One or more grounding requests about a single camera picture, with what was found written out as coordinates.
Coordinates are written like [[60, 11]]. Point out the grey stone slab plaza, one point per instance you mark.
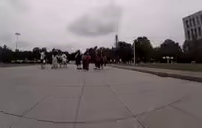
[[89, 100]]

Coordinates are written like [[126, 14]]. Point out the grey kerb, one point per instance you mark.
[[175, 75]]

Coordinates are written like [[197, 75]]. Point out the grass strip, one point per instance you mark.
[[182, 66]]

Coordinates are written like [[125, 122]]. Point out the row of trees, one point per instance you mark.
[[143, 50]]

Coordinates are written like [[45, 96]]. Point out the group of people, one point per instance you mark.
[[85, 61]]

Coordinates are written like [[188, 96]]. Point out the thin pole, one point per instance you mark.
[[134, 53]]

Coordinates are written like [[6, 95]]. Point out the lamp pole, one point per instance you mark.
[[17, 40]]

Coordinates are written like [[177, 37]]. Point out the distant tower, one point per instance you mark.
[[116, 40]]

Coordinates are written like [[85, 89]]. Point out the grey building with windows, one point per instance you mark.
[[199, 25]]

